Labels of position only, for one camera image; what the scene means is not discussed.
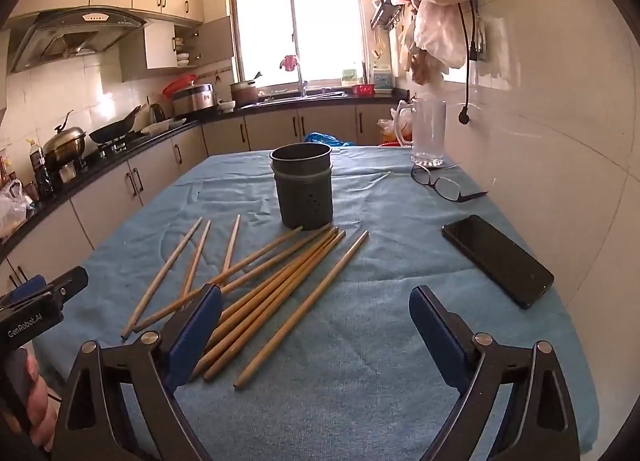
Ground brown cooking pot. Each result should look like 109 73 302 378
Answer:
230 71 262 108

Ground range hood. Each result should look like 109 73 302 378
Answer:
6 7 145 73

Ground black power cable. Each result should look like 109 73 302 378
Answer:
456 0 478 127

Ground wooden chopstick one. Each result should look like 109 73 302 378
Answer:
120 218 203 341

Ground wooden chopstick six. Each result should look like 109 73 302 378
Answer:
218 227 338 328

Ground blue plastic bag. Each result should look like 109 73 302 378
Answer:
304 132 355 147

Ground wooden chopstick five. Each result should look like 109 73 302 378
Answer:
221 224 332 295

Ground wall power strip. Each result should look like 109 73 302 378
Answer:
475 16 487 62

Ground wooden chopstick seven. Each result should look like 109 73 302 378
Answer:
205 255 314 351

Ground black frame eyeglasses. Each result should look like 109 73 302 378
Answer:
410 164 488 203

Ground person left hand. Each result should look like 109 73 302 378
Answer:
25 351 58 452

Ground white plastic bag counter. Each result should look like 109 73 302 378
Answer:
0 180 30 239

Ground white pink plastic bag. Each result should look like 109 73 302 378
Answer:
398 0 480 90

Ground lower kitchen cabinets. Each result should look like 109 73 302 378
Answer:
1 99 392 291

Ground soy sauce bottle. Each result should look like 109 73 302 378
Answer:
27 138 54 200

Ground wooden chopstick nine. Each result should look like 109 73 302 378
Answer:
202 230 348 382

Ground steel kettle pot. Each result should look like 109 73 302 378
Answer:
43 110 86 171

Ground silver rice cooker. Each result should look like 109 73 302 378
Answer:
171 83 216 118

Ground red small basket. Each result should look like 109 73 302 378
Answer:
352 83 375 97

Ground blue towel table cloth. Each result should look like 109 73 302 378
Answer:
35 147 599 460

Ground wooden chopstick three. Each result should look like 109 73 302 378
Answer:
221 214 241 273

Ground orange trash bag bin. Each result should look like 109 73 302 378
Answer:
376 108 417 146

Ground wooden chopstick four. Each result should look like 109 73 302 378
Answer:
122 226 303 340

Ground wooden chopstick ten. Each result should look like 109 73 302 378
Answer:
233 230 369 391

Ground clear glass beer mug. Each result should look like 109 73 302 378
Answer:
392 99 446 169

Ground kitchen window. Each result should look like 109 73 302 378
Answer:
230 0 366 88

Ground black wok pan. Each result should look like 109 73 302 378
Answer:
89 105 141 145

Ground dark grey utensil holder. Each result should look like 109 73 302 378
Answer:
270 143 333 230

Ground wooden chopstick eight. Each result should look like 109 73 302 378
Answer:
192 230 346 381

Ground wooden chopstick two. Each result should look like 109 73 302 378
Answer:
180 221 210 296

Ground black smartphone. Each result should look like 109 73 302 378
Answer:
442 215 554 309

